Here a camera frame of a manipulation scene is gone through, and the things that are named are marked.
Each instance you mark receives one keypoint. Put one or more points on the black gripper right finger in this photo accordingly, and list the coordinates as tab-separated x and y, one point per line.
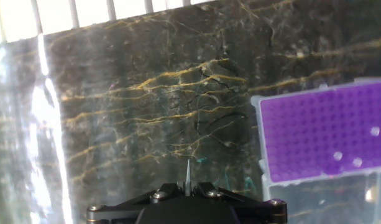
258	208

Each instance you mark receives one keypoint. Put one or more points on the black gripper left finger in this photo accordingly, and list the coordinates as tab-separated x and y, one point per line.
122	207

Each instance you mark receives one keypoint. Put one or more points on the small clear pipette tip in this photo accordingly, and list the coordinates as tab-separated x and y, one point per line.
188	180

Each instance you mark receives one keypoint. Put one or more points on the open purple pipette tip box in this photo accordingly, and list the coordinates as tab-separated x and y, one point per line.
302	130

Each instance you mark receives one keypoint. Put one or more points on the small racked pipette tip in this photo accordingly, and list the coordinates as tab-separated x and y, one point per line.
375	131
337	155
357	162

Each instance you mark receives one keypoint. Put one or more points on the black marble pattern mat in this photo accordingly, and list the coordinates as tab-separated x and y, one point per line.
146	109

